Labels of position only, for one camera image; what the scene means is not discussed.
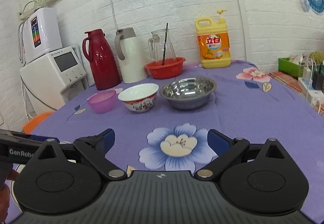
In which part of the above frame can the red thermos jug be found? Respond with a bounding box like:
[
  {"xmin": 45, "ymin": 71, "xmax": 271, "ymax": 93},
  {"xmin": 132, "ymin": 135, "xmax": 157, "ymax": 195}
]
[{"xmin": 82, "ymin": 29, "xmax": 121, "ymax": 91}]

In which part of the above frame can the purple floral tablecloth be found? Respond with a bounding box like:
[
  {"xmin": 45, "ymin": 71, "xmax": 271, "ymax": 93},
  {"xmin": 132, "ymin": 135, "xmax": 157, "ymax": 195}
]
[{"xmin": 4, "ymin": 59, "xmax": 324, "ymax": 224}]

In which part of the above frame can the yellow detergent bottle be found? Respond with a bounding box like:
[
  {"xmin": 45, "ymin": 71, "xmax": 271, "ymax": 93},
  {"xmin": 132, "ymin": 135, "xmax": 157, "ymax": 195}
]
[{"xmin": 195, "ymin": 9, "xmax": 231, "ymax": 69}]

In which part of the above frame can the red plastic basket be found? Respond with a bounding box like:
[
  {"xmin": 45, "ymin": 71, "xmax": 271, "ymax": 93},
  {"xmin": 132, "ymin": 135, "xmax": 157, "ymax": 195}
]
[{"xmin": 144, "ymin": 57, "xmax": 186, "ymax": 80}]

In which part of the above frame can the stainless steel bowl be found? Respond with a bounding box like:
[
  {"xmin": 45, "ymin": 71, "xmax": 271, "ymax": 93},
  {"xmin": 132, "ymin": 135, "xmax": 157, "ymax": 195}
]
[{"xmin": 159, "ymin": 77, "xmax": 217, "ymax": 111}]

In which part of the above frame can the white charger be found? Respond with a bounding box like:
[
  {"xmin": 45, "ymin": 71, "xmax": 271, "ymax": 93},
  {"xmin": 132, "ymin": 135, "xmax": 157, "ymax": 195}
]
[{"xmin": 303, "ymin": 66, "xmax": 311, "ymax": 82}]

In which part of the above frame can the white power strip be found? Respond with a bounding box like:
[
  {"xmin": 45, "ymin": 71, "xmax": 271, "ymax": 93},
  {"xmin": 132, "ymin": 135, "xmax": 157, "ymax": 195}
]
[{"xmin": 298, "ymin": 77, "xmax": 324, "ymax": 105}]

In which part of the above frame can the white water purifier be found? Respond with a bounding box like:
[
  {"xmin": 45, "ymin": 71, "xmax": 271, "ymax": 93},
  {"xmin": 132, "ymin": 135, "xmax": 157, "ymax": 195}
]
[{"xmin": 22, "ymin": 8, "xmax": 63, "ymax": 64}]

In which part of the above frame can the green plastic box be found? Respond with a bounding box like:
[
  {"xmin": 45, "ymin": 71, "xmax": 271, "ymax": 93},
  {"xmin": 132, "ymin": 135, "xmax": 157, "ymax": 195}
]
[{"xmin": 278, "ymin": 58, "xmax": 304, "ymax": 78}]

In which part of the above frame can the white water dispenser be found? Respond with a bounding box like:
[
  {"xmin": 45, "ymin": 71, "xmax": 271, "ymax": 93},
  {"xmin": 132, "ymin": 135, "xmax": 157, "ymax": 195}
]
[{"xmin": 20, "ymin": 46, "xmax": 87, "ymax": 115}]

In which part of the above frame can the white thermos jug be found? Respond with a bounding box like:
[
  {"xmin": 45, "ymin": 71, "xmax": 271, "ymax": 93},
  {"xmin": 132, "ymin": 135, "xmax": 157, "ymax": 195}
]
[{"xmin": 114, "ymin": 27, "xmax": 148, "ymax": 84}]

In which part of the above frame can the purple plastic bowl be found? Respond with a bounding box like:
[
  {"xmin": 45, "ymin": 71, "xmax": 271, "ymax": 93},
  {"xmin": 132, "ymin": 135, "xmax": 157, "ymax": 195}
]
[{"xmin": 87, "ymin": 89, "xmax": 117, "ymax": 114}]

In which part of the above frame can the black charger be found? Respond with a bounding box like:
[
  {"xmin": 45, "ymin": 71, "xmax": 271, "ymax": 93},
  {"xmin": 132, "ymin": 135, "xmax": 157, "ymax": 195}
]
[{"xmin": 312, "ymin": 71, "xmax": 324, "ymax": 91}]

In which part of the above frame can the left hand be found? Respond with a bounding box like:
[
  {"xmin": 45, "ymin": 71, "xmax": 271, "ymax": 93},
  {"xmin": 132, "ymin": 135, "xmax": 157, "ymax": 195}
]
[{"xmin": 0, "ymin": 170, "xmax": 19, "ymax": 222}]

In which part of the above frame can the black stirring stick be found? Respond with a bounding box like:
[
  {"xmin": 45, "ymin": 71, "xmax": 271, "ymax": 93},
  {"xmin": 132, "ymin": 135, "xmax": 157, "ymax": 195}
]
[{"xmin": 162, "ymin": 22, "xmax": 169, "ymax": 66}]

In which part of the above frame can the orange stool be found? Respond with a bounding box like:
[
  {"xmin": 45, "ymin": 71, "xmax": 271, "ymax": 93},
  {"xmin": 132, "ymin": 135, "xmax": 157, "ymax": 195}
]
[{"xmin": 22, "ymin": 111, "xmax": 54, "ymax": 134}]

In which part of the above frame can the glass pitcher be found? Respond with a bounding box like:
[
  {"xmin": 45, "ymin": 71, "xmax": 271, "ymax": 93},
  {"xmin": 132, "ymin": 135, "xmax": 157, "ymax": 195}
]
[{"xmin": 148, "ymin": 29, "xmax": 176, "ymax": 61}]

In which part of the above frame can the white red patterned bowl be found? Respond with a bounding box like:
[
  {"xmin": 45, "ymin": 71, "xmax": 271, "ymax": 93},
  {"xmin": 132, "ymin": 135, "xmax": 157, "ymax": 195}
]
[{"xmin": 118, "ymin": 83, "xmax": 159, "ymax": 113}]

